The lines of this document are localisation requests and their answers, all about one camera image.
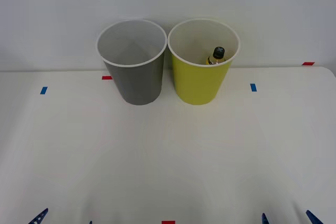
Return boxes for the yellow-green plastic waste bin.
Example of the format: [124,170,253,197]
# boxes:
[167,18,242,106]

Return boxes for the grey plastic waste bin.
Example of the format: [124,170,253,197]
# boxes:
[96,18,169,106]

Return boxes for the yellow bottle with black cap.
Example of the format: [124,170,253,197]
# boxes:
[205,46,227,66]

